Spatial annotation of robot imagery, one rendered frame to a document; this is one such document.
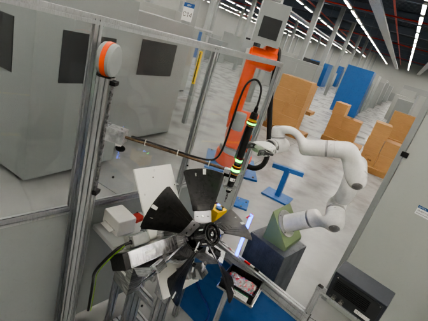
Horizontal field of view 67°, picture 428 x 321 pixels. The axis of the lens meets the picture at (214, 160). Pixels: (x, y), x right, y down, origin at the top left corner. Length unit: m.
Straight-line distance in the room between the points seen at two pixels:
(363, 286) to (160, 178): 1.17
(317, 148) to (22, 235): 1.63
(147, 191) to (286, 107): 8.18
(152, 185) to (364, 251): 2.22
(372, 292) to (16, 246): 1.82
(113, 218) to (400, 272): 2.46
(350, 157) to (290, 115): 7.90
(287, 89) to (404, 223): 6.98
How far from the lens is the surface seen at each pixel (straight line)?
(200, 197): 1.73
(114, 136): 1.67
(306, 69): 12.16
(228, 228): 1.83
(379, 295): 1.83
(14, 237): 2.03
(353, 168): 1.83
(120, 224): 2.04
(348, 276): 1.83
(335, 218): 2.11
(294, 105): 9.64
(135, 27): 1.83
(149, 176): 1.81
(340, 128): 10.82
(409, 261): 3.32
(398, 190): 3.17
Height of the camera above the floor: 2.13
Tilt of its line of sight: 21 degrees down
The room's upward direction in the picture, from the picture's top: 17 degrees clockwise
